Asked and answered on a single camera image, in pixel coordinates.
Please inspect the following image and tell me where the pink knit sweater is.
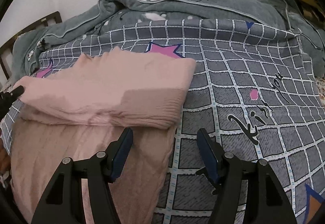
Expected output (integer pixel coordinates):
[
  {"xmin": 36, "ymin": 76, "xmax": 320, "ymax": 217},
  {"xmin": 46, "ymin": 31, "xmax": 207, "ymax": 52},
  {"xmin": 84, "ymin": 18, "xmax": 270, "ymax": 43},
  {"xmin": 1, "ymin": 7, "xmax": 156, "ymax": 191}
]
[{"xmin": 11, "ymin": 48, "xmax": 196, "ymax": 223}]

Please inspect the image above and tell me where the brown olive clothes pile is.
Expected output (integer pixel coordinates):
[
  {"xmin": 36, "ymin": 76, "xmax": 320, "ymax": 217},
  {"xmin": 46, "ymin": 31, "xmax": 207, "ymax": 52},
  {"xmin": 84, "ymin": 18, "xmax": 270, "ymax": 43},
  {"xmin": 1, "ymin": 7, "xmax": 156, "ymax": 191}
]
[{"xmin": 294, "ymin": 0, "xmax": 324, "ymax": 29}]

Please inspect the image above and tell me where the person's left hand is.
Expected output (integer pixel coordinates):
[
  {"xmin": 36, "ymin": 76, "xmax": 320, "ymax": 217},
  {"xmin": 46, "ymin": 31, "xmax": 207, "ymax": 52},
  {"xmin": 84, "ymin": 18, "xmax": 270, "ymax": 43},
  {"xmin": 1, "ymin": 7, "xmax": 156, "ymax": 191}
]
[{"xmin": 0, "ymin": 148, "xmax": 11, "ymax": 174}]

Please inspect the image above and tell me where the dark wooden headboard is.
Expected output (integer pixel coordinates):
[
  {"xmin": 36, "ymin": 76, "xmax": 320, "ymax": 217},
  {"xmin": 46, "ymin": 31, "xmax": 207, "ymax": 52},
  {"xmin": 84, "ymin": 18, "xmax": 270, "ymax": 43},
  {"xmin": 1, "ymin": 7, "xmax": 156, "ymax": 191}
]
[{"xmin": 1, "ymin": 11, "xmax": 62, "ymax": 86}]

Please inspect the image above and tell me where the grey checked star bedsheet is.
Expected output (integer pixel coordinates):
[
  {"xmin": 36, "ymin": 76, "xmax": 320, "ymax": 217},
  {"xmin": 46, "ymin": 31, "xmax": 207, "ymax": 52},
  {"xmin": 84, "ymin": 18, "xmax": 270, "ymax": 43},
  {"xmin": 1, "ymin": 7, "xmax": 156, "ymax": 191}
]
[{"xmin": 0, "ymin": 18, "xmax": 325, "ymax": 224}]

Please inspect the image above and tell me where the grey-green fleece blanket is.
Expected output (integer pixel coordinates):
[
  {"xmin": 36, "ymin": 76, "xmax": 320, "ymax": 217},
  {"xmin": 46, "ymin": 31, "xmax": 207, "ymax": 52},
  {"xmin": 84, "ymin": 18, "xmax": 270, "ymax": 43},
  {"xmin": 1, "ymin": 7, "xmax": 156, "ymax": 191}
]
[{"xmin": 10, "ymin": 0, "xmax": 324, "ymax": 83}]

